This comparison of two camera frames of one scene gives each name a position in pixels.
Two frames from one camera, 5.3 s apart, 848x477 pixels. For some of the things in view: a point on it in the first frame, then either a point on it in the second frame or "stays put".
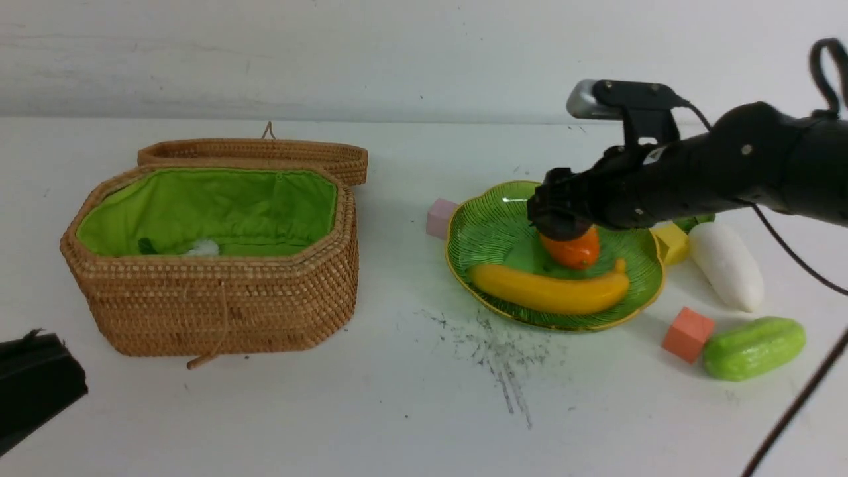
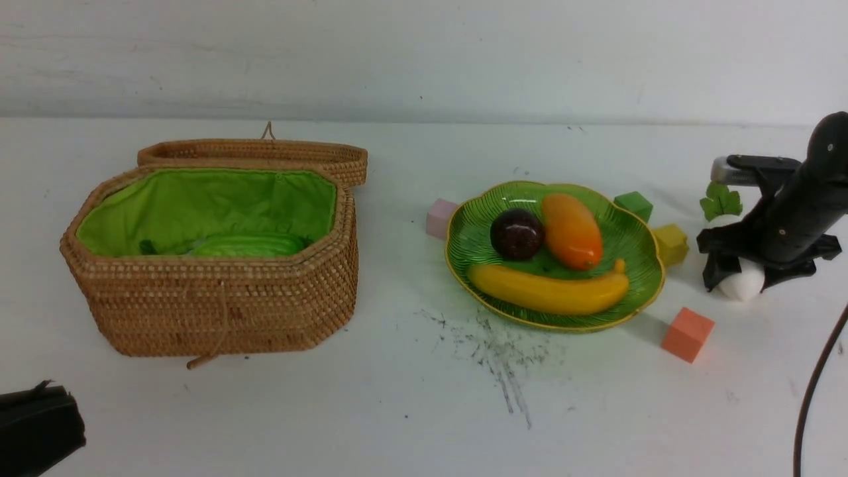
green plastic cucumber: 754,348 to 248,244
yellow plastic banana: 552,292 stays put
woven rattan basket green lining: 242,210 stays put
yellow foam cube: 672,244 stays put
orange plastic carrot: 146,247 stays put
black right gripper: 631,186 to 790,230
